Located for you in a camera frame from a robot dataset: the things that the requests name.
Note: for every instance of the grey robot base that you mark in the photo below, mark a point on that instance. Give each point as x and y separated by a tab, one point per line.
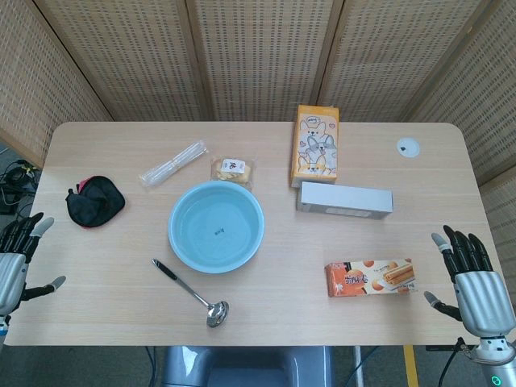
248	366

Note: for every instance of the clear plastic straw bundle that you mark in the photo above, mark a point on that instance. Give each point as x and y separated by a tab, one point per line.
174	163

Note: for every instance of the metal ladle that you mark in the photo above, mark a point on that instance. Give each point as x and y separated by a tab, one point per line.
193	293

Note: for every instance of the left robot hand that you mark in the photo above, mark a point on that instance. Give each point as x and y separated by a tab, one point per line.
10	266

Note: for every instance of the woven folding screen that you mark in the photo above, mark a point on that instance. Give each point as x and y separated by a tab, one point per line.
258	60

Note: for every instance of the black and pink cloth pouch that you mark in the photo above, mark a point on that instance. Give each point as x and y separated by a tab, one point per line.
94	202

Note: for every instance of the grey power strip box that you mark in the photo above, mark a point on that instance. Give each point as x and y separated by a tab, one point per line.
344	200

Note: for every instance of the packaged yellow snack bag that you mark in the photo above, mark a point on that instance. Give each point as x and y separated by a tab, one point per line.
233	172

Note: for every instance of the orange egg roll box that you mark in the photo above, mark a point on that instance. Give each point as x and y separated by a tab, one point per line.
370	277

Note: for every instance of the light blue plastic bowl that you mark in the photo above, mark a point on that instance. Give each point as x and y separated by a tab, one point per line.
216	226

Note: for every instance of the orange corgi tissue pack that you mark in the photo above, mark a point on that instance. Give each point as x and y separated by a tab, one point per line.
315	146

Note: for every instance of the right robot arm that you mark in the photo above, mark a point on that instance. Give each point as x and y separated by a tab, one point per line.
493	359

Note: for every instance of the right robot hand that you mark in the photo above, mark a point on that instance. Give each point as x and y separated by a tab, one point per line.
479	288

